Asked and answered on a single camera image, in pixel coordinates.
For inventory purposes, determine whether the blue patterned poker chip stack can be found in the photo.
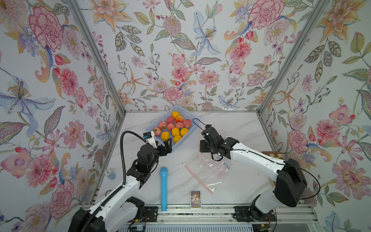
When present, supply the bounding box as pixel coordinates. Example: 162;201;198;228
105;169;116;180

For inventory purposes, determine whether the pink peach with leaf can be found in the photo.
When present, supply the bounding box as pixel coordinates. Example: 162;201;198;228
152;127;162;136

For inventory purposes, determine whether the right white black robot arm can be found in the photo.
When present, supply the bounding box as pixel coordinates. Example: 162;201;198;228
200;124;318;218

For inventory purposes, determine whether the yellow peach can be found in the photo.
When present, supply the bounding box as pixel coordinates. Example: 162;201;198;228
160;131;170;141
171;128;180;137
172;111;180;119

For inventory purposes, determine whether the blue perforated plastic basket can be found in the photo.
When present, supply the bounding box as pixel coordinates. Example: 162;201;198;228
146;105;201;151

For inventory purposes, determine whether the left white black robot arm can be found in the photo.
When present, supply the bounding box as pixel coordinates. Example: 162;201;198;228
69;130;172;232

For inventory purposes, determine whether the small purple card box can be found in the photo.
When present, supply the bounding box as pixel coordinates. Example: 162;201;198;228
190;190;202;209

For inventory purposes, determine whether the light blue toy microphone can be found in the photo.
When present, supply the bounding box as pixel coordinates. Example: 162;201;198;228
160;167;168;212

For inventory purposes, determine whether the pink peach centre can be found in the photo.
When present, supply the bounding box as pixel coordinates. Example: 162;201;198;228
167;123;175;131

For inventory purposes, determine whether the yellow peach top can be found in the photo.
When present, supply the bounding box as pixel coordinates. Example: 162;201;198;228
172;111;180;119

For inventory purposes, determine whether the wooden chessboard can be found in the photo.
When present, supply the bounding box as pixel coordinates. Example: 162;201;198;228
263;151;285;160

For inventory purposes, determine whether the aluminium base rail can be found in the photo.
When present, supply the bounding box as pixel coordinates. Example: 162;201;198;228
71;204;319;225

